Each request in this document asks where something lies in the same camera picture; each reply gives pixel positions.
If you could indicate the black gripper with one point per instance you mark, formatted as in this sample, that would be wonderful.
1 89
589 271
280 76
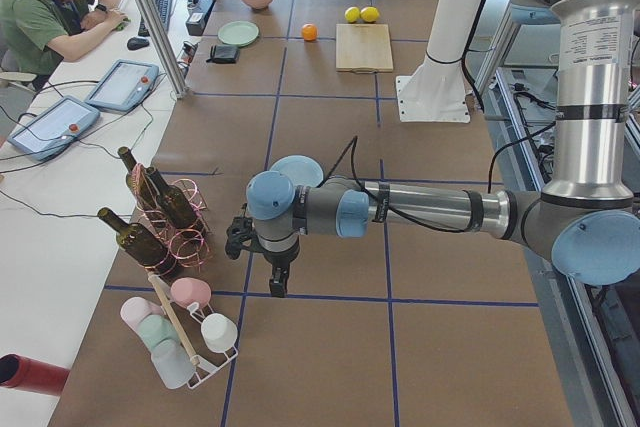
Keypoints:
278 262

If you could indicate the red cylinder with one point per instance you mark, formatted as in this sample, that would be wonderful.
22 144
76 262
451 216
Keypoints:
26 374

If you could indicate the teach pendant tablet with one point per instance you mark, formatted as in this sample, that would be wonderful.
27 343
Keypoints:
51 132
124 86

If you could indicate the right yellow lemon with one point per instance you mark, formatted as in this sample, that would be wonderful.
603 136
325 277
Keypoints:
369 14

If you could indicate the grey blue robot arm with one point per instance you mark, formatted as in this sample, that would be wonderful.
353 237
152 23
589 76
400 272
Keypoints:
581 221

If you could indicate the aluminium frame post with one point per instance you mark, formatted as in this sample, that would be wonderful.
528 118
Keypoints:
163 47

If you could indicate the front dark wine bottle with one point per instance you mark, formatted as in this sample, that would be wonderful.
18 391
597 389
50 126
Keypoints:
140 243

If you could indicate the pale pink cup left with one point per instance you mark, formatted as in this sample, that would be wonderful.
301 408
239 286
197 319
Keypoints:
135 309

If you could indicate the middle dark wine bottle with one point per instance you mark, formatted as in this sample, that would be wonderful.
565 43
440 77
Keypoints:
173 203

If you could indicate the pink cup upper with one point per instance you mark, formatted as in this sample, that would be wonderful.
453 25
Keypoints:
188 290

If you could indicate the copper wire bottle rack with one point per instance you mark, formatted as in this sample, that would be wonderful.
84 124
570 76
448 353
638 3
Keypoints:
190 250

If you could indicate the mint green cup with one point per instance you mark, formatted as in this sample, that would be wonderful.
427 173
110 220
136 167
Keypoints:
154 329

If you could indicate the wooden cutting board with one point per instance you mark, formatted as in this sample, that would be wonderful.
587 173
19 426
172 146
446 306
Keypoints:
363 48

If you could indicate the green plate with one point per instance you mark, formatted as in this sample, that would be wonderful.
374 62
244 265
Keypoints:
238 33

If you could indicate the black folded cloth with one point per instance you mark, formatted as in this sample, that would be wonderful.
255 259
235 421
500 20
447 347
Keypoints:
223 54

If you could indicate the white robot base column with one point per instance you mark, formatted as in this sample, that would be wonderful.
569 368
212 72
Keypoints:
436 92

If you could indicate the upper teach pendant tablet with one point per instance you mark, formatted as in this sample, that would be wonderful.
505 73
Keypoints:
124 86

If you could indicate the yellow lemon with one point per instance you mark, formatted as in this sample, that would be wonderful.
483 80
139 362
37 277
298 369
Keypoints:
369 14
352 14

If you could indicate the dark wine bottle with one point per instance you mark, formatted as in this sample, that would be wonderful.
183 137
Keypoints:
136 180
173 203
140 243

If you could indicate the rear dark wine bottle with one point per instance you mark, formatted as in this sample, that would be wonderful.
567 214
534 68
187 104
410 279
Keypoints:
136 180

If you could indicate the lower teach pendant tablet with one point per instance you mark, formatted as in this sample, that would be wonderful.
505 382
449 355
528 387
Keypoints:
51 132

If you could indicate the seated person green shirt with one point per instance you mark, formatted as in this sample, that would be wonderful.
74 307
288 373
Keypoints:
42 34

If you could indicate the light grey cup bottom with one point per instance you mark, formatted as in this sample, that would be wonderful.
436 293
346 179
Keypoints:
172 363

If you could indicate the white cup right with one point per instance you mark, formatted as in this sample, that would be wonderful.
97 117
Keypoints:
219 333

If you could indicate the white wire cup rack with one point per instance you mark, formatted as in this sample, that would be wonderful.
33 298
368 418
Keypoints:
207 369

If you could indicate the left yellow lemon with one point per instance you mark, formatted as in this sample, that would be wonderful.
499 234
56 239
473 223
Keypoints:
352 14

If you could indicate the wooden rack handle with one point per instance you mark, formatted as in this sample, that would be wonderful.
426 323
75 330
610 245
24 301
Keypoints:
160 288

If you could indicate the black computer mouse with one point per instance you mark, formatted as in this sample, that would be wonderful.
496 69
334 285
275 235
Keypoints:
137 43

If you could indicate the black keyboard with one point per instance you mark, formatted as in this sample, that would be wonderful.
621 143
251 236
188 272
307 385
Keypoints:
164 9

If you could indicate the light blue plate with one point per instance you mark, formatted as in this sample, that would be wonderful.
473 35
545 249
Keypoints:
300 169

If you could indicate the orange fruit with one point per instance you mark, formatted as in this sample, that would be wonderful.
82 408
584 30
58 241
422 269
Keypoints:
309 32

